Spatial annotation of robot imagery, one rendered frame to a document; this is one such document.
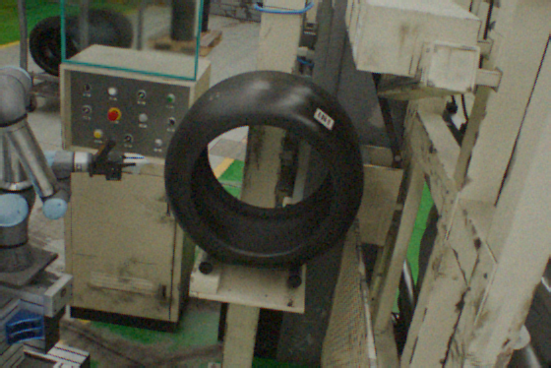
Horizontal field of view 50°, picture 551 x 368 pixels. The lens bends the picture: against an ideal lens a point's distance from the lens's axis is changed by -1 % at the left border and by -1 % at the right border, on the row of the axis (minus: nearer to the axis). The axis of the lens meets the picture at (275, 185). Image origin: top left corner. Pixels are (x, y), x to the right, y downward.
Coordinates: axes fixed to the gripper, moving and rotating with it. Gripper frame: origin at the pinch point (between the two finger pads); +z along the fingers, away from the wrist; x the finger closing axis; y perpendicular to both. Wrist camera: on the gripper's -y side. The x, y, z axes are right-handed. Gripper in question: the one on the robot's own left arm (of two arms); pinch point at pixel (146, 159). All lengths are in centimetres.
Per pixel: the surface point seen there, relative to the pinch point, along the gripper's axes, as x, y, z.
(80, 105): -48, 4, -27
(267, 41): 5, -49, 36
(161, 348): -7, 108, 11
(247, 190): 12.0, 3.9, 35.7
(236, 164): -222, 138, 78
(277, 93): 40, -47, 33
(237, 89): 35, -46, 23
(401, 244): 34, 11, 90
